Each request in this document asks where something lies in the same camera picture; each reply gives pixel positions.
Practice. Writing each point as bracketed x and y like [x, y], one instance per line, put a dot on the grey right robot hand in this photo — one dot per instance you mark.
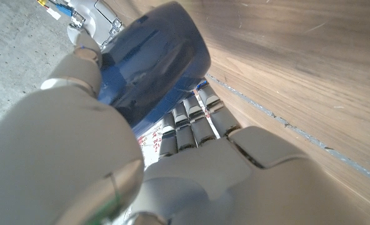
[100, 15]

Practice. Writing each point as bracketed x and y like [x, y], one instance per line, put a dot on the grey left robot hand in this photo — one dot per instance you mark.
[63, 150]

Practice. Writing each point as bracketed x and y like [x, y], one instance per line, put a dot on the dark blue ceramic mug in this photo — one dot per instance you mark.
[153, 62]

